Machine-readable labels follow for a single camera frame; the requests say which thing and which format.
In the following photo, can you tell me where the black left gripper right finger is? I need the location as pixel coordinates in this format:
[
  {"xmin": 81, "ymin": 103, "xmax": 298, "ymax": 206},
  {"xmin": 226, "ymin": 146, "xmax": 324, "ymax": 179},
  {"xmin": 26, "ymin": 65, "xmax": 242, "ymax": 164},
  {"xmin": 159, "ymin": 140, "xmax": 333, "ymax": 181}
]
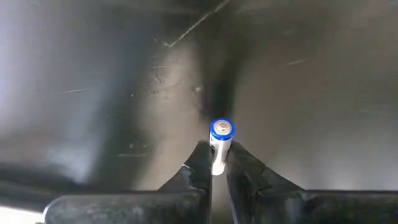
[{"xmin": 225, "ymin": 141, "xmax": 398, "ymax": 224}]

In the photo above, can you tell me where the white blue-capped battery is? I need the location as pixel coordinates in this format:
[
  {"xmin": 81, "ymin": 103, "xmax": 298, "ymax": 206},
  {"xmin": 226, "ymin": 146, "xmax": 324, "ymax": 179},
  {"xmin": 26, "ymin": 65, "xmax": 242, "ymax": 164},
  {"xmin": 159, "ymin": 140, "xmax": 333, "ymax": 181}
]
[{"xmin": 208, "ymin": 118, "xmax": 236, "ymax": 177}]

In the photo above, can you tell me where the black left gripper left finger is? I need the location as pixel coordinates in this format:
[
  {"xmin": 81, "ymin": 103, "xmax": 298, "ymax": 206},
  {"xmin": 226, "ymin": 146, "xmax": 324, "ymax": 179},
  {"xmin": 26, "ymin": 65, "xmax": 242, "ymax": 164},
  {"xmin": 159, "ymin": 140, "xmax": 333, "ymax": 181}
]
[{"xmin": 42, "ymin": 140, "xmax": 215, "ymax": 224}]

